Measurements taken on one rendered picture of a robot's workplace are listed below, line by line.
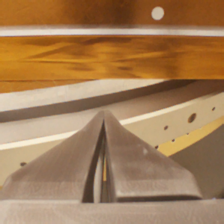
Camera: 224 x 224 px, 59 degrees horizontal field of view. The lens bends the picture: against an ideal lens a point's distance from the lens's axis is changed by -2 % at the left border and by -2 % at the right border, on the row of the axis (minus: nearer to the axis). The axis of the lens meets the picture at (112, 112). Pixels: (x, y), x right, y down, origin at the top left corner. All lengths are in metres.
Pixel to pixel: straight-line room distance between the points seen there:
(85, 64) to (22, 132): 0.09
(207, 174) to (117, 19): 0.31
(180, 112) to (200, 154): 0.16
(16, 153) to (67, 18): 0.13
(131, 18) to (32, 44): 0.10
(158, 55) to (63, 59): 0.09
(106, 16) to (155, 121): 0.12
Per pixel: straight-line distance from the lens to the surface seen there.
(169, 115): 0.23
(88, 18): 0.20
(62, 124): 0.21
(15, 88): 0.22
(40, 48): 0.22
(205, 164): 0.40
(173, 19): 0.21
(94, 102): 0.24
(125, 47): 0.21
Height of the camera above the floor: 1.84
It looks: 34 degrees down
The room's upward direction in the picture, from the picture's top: straight up
